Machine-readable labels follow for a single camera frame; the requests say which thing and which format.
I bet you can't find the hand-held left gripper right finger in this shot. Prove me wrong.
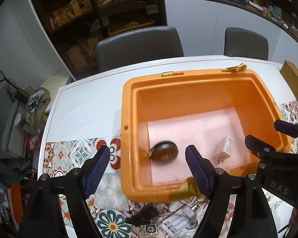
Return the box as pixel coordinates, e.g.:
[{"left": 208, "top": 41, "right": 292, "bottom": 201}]
[{"left": 185, "top": 145, "right": 279, "bottom": 238}]

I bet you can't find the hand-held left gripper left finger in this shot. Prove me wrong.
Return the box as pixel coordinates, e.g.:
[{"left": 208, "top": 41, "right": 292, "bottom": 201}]
[{"left": 17, "top": 145, "right": 111, "bottom": 238}]

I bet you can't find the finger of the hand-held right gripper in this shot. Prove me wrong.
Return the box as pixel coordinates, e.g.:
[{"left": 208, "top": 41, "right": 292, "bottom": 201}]
[
  {"left": 274, "top": 120, "right": 298, "bottom": 138},
  {"left": 245, "top": 134, "right": 276, "bottom": 158}
]

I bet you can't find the white plug adapter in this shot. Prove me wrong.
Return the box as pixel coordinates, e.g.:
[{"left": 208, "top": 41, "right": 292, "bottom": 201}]
[{"left": 212, "top": 136, "right": 234, "bottom": 164}]

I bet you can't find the black computer mouse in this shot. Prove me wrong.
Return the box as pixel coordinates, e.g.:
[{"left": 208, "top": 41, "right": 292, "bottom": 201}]
[{"left": 148, "top": 141, "right": 179, "bottom": 164}]

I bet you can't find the orange plastic box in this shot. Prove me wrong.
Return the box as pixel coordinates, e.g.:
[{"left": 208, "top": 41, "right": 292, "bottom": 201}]
[{"left": 120, "top": 68, "right": 288, "bottom": 204}]

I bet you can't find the patterned tile table mat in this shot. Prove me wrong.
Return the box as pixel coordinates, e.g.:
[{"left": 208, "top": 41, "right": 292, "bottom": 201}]
[{"left": 43, "top": 101, "right": 298, "bottom": 238}]

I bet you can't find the pink foam sheet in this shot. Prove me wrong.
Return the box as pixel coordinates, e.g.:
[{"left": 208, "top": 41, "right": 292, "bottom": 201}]
[{"left": 146, "top": 107, "right": 251, "bottom": 185}]

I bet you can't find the white battery charger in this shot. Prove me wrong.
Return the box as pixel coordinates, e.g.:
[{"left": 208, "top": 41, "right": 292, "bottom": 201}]
[{"left": 161, "top": 204, "right": 198, "bottom": 235}]

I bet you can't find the cork block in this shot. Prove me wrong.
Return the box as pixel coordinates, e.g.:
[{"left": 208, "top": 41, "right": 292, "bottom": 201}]
[{"left": 279, "top": 59, "right": 298, "bottom": 106}]

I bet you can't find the red white package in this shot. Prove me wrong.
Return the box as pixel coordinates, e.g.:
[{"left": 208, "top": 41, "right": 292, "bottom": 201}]
[{"left": 27, "top": 133, "right": 43, "bottom": 152}]

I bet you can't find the printed tote bag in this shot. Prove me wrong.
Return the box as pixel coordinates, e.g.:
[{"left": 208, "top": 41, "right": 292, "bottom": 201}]
[{"left": 27, "top": 87, "right": 51, "bottom": 132}]

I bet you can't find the grey upholstered chair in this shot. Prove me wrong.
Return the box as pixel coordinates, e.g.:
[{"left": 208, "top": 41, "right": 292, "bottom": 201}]
[
  {"left": 96, "top": 25, "right": 185, "bottom": 73},
  {"left": 223, "top": 27, "right": 269, "bottom": 61}
]

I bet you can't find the cardboard box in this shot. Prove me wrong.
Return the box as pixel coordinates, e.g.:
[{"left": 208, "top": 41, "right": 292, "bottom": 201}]
[{"left": 67, "top": 45, "right": 89, "bottom": 70}]

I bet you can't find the orange shelf tray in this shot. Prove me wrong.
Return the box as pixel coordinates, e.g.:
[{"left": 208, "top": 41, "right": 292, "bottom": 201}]
[{"left": 107, "top": 17, "right": 156, "bottom": 36}]

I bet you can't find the dark wooden shelf unit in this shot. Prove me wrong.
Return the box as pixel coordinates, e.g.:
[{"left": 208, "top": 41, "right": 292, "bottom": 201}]
[{"left": 25, "top": 0, "right": 167, "bottom": 81}]

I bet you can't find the pile of wooden blocks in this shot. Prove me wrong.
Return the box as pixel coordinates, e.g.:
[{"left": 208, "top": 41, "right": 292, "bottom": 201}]
[{"left": 50, "top": 0, "right": 93, "bottom": 29}]

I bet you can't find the black cable adapter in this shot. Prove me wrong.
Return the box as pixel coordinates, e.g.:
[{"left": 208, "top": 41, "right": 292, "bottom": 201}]
[{"left": 125, "top": 204, "right": 160, "bottom": 226}]

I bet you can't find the black shovel handle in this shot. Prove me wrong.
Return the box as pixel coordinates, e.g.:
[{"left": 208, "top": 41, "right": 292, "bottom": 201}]
[{"left": 0, "top": 71, "right": 21, "bottom": 98}]

